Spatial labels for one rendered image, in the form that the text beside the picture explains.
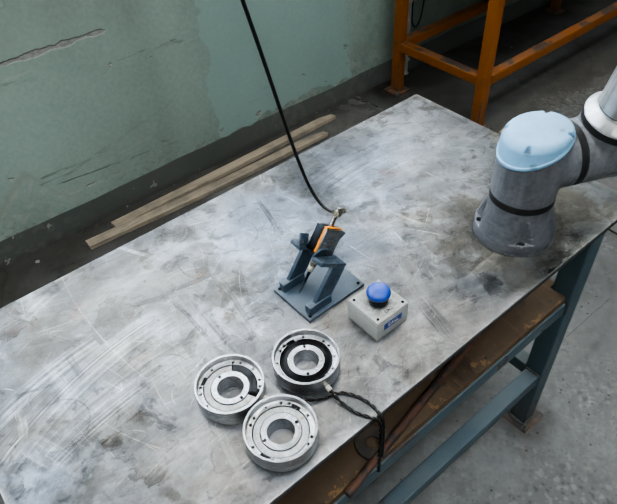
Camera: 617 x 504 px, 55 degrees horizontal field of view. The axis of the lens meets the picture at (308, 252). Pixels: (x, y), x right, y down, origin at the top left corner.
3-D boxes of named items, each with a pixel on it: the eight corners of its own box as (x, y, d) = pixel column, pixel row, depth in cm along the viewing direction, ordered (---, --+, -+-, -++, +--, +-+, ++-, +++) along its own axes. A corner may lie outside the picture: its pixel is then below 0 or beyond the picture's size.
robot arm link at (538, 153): (477, 177, 112) (488, 113, 102) (542, 163, 114) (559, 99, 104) (509, 216, 103) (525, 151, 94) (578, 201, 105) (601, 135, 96)
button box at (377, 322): (377, 342, 98) (378, 323, 94) (348, 317, 102) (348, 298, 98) (411, 316, 101) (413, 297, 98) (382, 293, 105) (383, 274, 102)
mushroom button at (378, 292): (377, 322, 97) (378, 301, 94) (360, 308, 100) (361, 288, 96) (394, 309, 99) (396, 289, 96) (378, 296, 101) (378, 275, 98)
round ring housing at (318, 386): (261, 366, 95) (258, 350, 93) (313, 333, 100) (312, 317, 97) (299, 412, 89) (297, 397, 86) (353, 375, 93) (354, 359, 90)
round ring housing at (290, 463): (296, 489, 81) (294, 475, 78) (232, 456, 85) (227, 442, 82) (331, 426, 87) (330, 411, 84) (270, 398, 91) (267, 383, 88)
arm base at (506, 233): (505, 195, 123) (514, 155, 116) (570, 231, 114) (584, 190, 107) (456, 228, 116) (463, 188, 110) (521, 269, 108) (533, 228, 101)
